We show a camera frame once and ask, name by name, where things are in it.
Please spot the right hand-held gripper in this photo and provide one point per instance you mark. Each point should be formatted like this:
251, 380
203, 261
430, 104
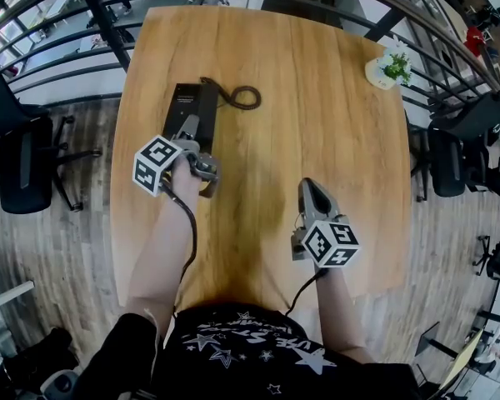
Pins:
331, 244

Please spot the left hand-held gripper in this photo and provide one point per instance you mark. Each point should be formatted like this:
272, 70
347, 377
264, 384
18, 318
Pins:
156, 163

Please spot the black desk telephone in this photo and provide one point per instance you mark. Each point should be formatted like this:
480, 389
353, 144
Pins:
191, 98

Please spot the person's right forearm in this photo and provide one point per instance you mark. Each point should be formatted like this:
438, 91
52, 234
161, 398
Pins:
337, 306

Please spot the person's left forearm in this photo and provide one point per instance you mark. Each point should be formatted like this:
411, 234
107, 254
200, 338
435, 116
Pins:
158, 256

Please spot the wooden desk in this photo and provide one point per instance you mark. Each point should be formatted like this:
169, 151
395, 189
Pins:
308, 148

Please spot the black metal railing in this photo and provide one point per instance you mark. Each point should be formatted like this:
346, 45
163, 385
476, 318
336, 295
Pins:
108, 27

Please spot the white potted green plant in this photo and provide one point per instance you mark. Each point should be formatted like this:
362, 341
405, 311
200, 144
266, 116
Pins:
393, 69

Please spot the black star-print shirt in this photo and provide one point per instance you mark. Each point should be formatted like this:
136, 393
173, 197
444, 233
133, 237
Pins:
250, 361

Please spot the yellow-edged side table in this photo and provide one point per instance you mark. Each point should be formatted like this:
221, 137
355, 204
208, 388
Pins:
458, 361

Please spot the black bag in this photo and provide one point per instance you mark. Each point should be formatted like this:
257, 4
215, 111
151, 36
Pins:
37, 361

